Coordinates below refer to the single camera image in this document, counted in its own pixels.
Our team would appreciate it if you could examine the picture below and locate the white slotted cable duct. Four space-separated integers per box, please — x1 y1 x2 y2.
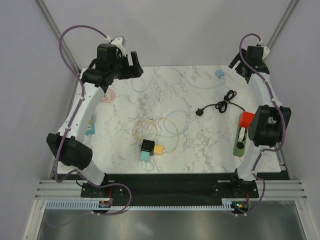
45 199 249 211

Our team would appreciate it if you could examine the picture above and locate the teal charging cable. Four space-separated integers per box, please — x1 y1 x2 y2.
141 111 193 173

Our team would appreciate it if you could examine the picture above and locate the black cube power socket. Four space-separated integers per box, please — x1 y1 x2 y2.
140 139 156 155

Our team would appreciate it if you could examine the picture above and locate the teal charger plug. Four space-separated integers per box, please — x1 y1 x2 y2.
139 151 150 162

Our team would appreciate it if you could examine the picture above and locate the red cube power socket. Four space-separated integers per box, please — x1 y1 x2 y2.
238 111 255 129

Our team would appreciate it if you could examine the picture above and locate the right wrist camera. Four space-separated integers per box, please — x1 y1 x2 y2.
245 45 270 66

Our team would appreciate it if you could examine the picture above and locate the blue charger plug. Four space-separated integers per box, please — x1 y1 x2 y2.
215 69 225 79

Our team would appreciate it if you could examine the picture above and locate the black power cord with plug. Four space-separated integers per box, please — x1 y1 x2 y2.
195 89 247 117

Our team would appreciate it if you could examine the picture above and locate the blue charging cable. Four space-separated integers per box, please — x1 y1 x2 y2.
131 66 227 93

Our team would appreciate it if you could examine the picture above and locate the yellow charger plug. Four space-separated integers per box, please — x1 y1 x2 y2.
153 144 164 155

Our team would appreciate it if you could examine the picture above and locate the green power strip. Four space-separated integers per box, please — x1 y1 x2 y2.
233 126 248 158

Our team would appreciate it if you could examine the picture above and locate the yellow charging cable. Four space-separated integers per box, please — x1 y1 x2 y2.
132 116 180 154

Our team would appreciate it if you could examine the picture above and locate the teal power strip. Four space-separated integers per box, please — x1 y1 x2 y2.
85 119 96 136

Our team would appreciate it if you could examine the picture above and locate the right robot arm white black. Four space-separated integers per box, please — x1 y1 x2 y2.
229 46 292 197

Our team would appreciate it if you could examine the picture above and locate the pink coiled cord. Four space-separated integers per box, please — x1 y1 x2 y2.
100 88 117 104

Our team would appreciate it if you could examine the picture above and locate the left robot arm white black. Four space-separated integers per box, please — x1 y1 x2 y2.
46 44 144 197

